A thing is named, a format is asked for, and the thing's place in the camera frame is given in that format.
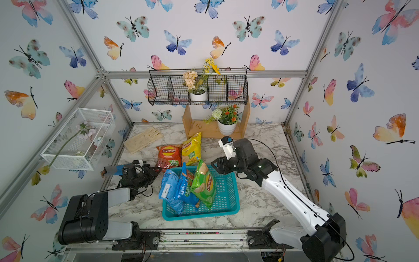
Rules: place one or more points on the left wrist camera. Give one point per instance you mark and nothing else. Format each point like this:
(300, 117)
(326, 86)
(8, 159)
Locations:
(140, 162)

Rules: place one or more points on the black wire wall basket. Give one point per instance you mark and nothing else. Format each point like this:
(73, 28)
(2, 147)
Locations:
(167, 87)

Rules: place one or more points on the dark blue chips bag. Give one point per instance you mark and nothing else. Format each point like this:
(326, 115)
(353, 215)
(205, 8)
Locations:
(168, 191)

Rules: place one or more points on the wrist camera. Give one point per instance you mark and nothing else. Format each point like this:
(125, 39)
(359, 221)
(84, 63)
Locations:
(140, 162)
(226, 143)

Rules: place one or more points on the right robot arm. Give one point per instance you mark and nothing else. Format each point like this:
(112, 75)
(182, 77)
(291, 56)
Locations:
(288, 196)

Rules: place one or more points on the teal plastic basket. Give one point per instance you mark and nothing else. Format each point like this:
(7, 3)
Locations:
(226, 201)

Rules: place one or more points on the yellow Lay's chips bag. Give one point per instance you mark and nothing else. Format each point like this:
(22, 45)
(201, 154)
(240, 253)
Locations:
(191, 150)

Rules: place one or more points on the blue black work glove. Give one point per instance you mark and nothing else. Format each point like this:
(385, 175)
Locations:
(119, 170)

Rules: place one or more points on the red Lay's chips bag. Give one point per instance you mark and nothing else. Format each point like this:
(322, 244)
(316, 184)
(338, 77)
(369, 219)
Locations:
(169, 156)

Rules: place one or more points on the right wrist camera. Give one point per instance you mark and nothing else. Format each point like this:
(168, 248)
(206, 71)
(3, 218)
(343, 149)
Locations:
(226, 143)

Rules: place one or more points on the white pot beige flowers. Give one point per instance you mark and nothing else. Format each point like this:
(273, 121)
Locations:
(197, 83)

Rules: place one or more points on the white pot orange flowers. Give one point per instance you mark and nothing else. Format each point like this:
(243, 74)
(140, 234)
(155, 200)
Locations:
(226, 117)

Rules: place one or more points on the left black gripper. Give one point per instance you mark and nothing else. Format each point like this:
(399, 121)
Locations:
(151, 173)

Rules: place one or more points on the white mesh wall basket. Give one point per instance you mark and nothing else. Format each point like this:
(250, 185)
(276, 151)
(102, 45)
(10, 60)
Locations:
(102, 146)

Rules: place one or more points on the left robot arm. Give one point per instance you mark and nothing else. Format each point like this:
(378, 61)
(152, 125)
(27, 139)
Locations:
(87, 216)

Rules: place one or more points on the pink artificial flower stem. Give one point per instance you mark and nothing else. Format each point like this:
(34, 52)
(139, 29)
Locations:
(75, 144)

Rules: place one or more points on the green Lay's chips bag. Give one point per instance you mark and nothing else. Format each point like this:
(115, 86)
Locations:
(204, 184)

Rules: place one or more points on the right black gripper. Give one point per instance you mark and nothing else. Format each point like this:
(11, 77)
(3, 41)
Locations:
(222, 164)

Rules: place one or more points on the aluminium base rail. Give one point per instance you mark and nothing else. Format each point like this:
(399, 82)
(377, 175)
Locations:
(178, 240)

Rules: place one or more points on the light blue lime chips bag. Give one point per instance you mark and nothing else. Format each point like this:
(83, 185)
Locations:
(183, 191)

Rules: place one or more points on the wooden shelf stand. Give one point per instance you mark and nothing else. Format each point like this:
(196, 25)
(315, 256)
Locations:
(211, 130)

